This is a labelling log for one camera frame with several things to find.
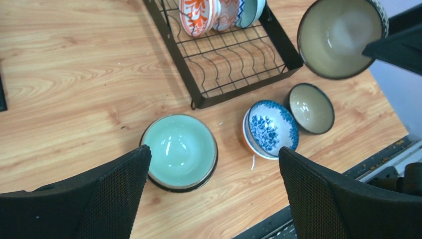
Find black wire dish rack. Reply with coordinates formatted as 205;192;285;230
145;0;303;109

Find beige interior bowl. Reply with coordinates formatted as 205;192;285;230
297;0;389;80

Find black beige right bowl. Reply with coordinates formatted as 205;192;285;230
283;83;335;134

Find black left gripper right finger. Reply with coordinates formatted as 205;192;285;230
279;147;422;239

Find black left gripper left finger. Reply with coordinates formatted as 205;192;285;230
0;145;151;239

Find white blue striped bowl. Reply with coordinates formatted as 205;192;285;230
242;100;299;160

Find black white chessboard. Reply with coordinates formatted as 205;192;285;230
0;78;7;112

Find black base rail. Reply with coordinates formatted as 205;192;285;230
235;136;422;239

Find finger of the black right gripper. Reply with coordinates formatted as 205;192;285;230
362;24;422;75

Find teal dashed pattern bowl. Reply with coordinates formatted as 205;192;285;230
235;0;266;28

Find orange floral pattern bowl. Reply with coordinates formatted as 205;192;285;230
179;0;221;37

